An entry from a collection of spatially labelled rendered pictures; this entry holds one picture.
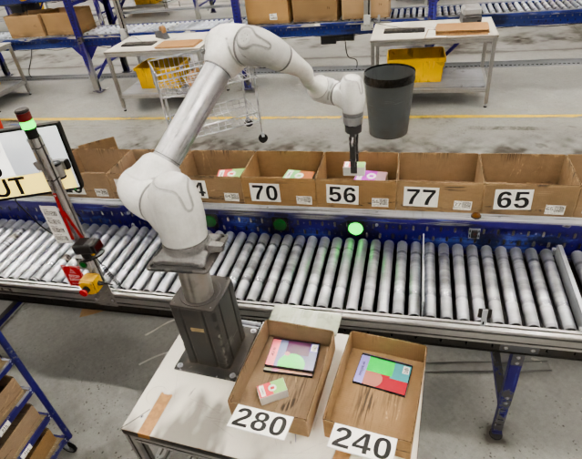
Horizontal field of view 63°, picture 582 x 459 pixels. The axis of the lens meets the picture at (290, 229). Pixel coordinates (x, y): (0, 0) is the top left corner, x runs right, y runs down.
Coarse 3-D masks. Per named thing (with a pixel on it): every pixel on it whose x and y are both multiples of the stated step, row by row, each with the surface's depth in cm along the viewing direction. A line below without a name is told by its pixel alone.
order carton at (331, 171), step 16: (336, 160) 255; (368, 160) 251; (384, 160) 249; (320, 176) 243; (336, 176) 261; (352, 176) 259; (320, 192) 236; (368, 192) 229; (384, 192) 227; (352, 208) 237; (368, 208) 235; (384, 208) 233
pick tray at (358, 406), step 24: (360, 336) 178; (408, 360) 175; (336, 384) 164; (408, 384) 167; (336, 408) 162; (360, 408) 161; (384, 408) 160; (408, 408) 160; (384, 432) 154; (408, 432) 153; (408, 456) 146
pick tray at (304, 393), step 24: (264, 336) 187; (288, 336) 189; (312, 336) 184; (264, 360) 182; (240, 384) 168; (288, 384) 172; (312, 384) 171; (264, 408) 165; (288, 408) 164; (312, 408) 156; (288, 432) 158
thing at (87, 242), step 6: (78, 240) 203; (84, 240) 202; (90, 240) 201; (96, 240) 201; (72, 246) 202; (78, 246) 200; (84, 246) 199; (90, 246) 199; (96, 246) 200; (102, 246) 204; (78, 252) 202; (84, 252) 201; (90, 252) 200; (96, 252) 200; (84, 258) 206; (90, 258) 205
